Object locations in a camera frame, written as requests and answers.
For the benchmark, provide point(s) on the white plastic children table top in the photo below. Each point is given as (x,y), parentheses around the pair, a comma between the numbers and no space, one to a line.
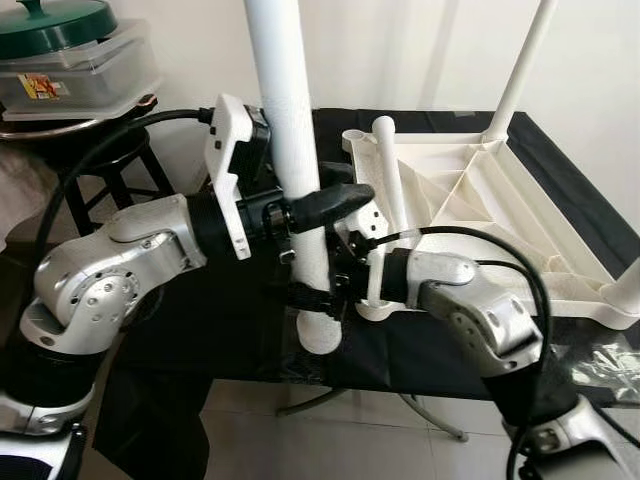
(480,190)

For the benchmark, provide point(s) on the dark green container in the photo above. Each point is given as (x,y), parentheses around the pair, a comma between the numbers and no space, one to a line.
(50,30)

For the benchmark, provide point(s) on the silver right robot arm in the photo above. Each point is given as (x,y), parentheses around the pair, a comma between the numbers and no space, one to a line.
(480,310)

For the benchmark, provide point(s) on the black tablecloth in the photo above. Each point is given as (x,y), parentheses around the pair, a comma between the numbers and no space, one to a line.
(230,330)

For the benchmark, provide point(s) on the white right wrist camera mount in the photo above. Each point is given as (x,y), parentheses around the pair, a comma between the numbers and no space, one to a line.
(362,215)

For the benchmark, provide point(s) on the clear plastic tape patch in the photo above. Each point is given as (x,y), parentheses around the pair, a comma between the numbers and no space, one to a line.
(600,370)

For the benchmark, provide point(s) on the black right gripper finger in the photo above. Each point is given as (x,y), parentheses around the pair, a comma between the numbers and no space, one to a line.
(310,298)

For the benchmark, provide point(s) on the pink checked cloth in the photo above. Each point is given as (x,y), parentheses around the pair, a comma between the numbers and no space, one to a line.
(20,190)

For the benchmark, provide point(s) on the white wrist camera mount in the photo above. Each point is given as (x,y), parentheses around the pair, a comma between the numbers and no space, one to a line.
(228,150)
(362,215)

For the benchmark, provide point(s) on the black round stool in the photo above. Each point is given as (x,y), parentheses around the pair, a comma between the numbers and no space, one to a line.
(120,155)

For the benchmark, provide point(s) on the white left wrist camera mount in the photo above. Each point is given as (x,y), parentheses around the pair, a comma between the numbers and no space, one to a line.
(228,150)

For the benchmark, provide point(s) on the clear plastic storage box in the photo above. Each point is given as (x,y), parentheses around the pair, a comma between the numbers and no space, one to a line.
(90,80)

